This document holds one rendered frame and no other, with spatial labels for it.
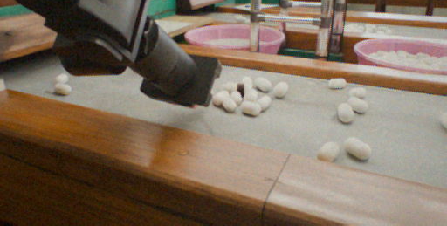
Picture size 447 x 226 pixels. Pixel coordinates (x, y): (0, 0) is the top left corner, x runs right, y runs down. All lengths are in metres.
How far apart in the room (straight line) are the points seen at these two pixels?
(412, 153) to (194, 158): 0.27
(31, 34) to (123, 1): 0.45
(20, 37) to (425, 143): 0.69
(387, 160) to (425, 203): 0.11
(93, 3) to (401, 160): 0.37
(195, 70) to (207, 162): 0.13
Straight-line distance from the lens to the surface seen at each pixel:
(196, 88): 0.43
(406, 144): 0.49
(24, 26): 0.75
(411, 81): 0.68
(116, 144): 0.41
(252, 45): 0.77
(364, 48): 0.91
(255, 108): 0.50
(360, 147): 0.43
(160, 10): 1.14
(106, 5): 0.30
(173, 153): 0.38
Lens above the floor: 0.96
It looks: 23 degrees down
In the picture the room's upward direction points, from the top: straight up
